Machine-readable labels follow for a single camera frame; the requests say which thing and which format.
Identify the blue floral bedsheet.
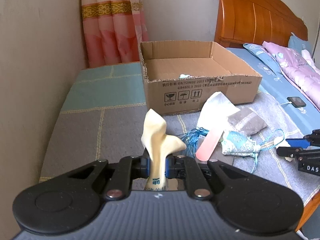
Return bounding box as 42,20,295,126
228,43,319,134

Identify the pink floral quilt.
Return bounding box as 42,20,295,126
263,41,320,110

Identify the grey sachet bag far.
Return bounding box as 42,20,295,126
228,107,267,137

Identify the wooden headboard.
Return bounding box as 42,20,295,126
214,0,308,48

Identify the blue white brocade pouch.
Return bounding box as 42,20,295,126
221,131,261,158

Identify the blue pillow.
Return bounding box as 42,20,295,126
287,33,312,54

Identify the pink soft insole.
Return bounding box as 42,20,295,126
195,128,223,161

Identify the pink patterned curtain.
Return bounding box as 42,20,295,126
81,0,148,68

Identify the black smartphone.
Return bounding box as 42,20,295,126
287,96,306,108

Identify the blue tassel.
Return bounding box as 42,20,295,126
178,127,209,158

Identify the cardboard box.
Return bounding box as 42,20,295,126
139,41,262,115

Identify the cream cloth pouch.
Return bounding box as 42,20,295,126
141,109,187,191

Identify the grey teal checked blanket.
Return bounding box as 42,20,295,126
39,63,319,206

